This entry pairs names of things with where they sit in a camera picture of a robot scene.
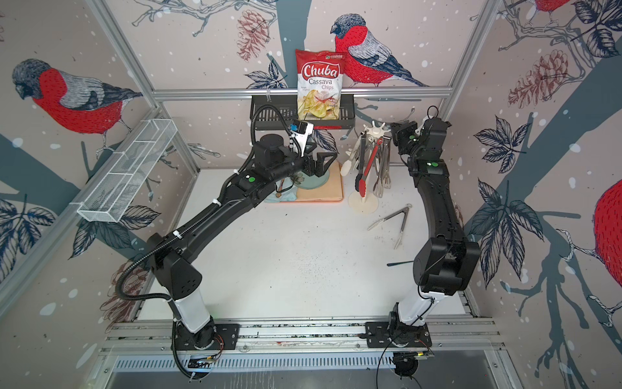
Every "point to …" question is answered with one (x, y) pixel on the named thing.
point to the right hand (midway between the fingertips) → (386, 119)
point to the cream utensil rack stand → (367, 204)
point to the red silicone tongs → (363, 185)
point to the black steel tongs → (362, 157)
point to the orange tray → (331, 190)
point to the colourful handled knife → (279, 194)
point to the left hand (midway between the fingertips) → (330, 145)
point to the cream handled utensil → (382, 181)
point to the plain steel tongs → (406, 209)
